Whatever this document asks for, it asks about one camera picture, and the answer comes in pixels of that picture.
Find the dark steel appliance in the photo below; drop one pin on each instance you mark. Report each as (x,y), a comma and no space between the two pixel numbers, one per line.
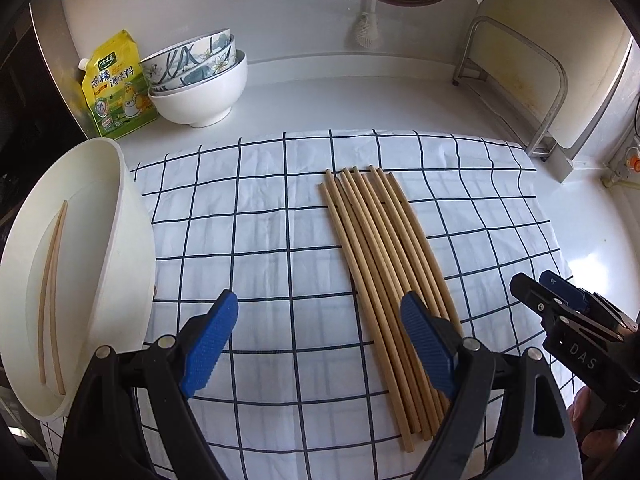
(25,110)

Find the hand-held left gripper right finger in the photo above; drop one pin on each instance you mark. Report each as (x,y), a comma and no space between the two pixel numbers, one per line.
(425,345)

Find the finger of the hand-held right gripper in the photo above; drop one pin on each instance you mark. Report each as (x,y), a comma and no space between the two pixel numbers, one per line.
(535,296)
(562,290)

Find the white checked cloth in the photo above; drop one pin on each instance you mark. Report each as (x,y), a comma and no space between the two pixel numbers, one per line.
(250,240)

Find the row of many chopsticks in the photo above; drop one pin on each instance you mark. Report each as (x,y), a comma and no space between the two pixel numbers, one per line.
(370,260)

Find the white cutting board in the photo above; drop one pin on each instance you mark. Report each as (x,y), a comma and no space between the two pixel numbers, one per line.
(590,85)

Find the wooden chopstick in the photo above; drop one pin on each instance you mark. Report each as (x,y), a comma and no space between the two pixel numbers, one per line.
(57,310)
(50,280)

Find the floral patterned bowl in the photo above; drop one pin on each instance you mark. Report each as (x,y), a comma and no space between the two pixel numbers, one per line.
(210,71)
(185,55)

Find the large white plastic container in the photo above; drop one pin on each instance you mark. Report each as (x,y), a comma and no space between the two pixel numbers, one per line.
(100,200)

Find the plain white bowl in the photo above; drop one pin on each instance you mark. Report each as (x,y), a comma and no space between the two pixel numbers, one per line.
(205,102)

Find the metal rack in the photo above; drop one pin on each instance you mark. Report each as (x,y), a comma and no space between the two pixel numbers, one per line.
(550,125)

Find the yellow seasoning pouch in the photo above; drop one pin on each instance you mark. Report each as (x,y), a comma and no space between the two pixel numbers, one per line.
(117,95)

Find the person's right hand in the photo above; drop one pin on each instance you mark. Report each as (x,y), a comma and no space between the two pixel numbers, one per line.
(600,445)

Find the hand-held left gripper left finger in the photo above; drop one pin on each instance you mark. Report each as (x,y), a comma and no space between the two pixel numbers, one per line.
(210,340)

